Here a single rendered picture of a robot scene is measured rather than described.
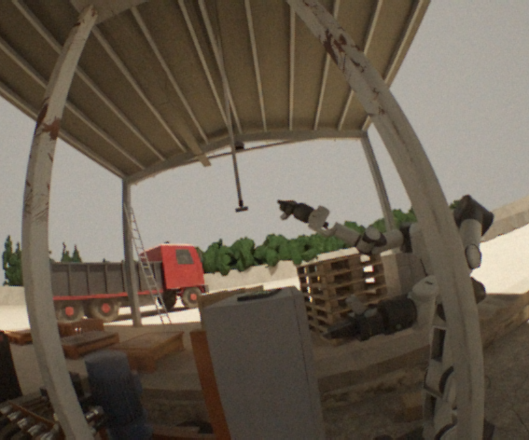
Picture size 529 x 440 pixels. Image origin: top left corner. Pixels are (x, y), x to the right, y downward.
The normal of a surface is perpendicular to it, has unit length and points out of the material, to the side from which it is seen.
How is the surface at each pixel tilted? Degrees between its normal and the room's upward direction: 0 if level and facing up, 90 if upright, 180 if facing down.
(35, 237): 91
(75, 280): 90
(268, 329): 90
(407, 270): 90
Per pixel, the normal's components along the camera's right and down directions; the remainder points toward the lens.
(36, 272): 0.99, -0.16
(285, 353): -0.07, -0.21
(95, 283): 0.78, -0.26
